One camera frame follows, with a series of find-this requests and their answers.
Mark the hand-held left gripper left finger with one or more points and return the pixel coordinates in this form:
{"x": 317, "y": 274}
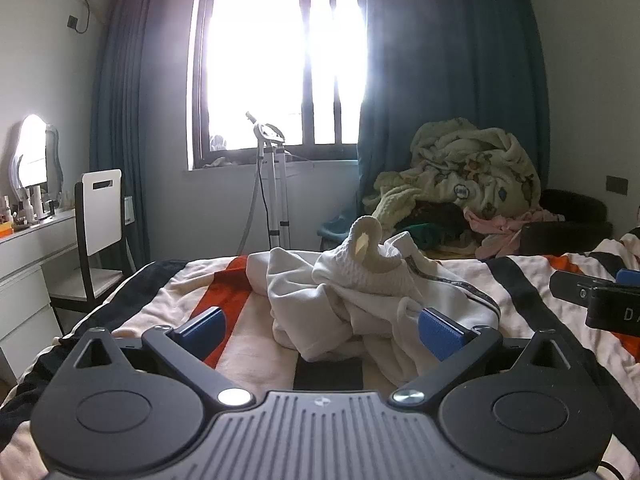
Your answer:
{"x": 202, "y": 330}

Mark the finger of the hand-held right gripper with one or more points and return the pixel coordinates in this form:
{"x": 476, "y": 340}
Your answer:
{"x": 570, "y": 285}

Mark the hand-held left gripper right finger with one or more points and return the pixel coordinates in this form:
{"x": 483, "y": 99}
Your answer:
{"x": 442, "y": 335}

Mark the white garment with dark trim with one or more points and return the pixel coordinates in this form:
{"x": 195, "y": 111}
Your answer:
{"x": 320, "y": 320}

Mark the dark green clothes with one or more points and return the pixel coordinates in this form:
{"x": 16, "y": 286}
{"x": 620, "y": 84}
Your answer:
{"x": 435, "y": 220}

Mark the striped orange black blanket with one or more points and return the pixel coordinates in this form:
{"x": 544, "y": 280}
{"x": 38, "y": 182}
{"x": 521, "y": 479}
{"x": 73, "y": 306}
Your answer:
{"x": 175, "y": 285}

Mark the black armchair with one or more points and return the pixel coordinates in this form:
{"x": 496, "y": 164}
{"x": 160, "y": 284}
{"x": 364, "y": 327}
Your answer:
{"x": 570, "y": 215}

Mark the pink cloth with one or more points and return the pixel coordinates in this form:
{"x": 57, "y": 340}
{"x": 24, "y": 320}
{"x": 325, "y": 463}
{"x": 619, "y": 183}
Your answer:
{"x": 500, "y": 235}

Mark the cream printed fleece blanket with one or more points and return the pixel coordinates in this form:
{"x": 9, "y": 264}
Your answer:
{"x": 475, "y": 170}

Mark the blue plastic stool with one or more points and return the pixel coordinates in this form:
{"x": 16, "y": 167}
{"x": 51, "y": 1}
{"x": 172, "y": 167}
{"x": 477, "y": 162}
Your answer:
{"x": 332, "y": 232}

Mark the white and black chair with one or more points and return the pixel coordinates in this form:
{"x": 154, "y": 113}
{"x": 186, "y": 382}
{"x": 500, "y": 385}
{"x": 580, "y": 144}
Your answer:
{"x": 102, "y": 215}

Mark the white garment steamer stand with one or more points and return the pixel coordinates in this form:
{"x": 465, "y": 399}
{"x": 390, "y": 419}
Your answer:
{"x": 272, "y": 180}

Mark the white dresser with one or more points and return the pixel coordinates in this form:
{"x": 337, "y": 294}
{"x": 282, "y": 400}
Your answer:
{"x": 25, "y": 270}

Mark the group of cosmetic bottles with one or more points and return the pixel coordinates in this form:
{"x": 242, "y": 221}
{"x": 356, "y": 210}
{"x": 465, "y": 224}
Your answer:
{"x": 32, "y": 207}

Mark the blue curtain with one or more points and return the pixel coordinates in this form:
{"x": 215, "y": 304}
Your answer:
{"x": 450, "y": 50}
{"x": 125, "y": 110}

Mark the window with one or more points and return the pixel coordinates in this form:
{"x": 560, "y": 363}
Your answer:
{"x": 280, "y": 60}

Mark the dark wall switch plate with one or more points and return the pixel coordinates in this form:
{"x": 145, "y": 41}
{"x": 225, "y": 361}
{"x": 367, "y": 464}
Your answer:
{"x": 617, "y": 185}

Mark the wavy frame mirror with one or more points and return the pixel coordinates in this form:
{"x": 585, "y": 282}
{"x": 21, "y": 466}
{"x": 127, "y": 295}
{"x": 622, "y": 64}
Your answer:
{"x": 32, "y": 150}

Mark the dark wall socket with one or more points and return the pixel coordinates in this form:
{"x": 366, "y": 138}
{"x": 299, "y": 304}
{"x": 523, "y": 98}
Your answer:
{"x": 73, "y": 21}

